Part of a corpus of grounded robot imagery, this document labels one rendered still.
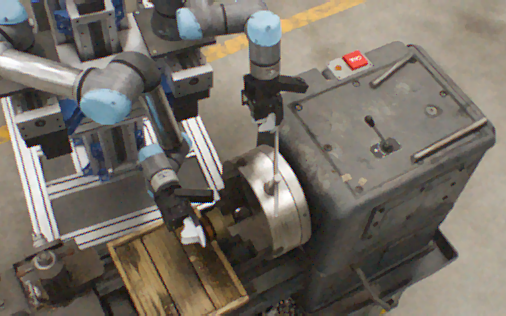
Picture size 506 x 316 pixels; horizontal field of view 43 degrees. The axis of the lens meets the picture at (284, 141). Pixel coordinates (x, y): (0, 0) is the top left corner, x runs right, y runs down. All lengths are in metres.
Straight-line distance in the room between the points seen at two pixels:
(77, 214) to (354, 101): 1.46
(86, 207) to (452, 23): 2.47
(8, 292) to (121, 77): 0.72
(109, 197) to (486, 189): 1.86
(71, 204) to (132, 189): 0.27
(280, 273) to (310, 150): 0.44
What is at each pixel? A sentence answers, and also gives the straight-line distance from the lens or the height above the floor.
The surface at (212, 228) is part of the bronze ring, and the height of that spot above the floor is 1.11.
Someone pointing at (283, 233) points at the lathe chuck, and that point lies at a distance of 1.77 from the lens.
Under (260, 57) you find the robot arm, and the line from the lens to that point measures 1.49.
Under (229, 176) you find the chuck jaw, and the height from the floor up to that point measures 1.20.
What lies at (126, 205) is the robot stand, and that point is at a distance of 2.91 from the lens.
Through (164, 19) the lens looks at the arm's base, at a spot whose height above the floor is 1.24.
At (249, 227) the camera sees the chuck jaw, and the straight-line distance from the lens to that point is 1.83.
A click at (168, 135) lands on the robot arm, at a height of 1.10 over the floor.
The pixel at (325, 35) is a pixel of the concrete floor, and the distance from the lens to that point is 3.88.
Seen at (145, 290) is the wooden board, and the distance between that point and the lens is 1.99.
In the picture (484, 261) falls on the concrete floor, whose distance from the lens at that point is 3.24.
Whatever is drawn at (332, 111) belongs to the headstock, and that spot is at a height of 1.26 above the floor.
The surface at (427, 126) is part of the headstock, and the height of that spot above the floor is 1.25.
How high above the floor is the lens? 2.71
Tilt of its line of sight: 54 degrees down
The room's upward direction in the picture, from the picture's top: 9 degrees clockwise
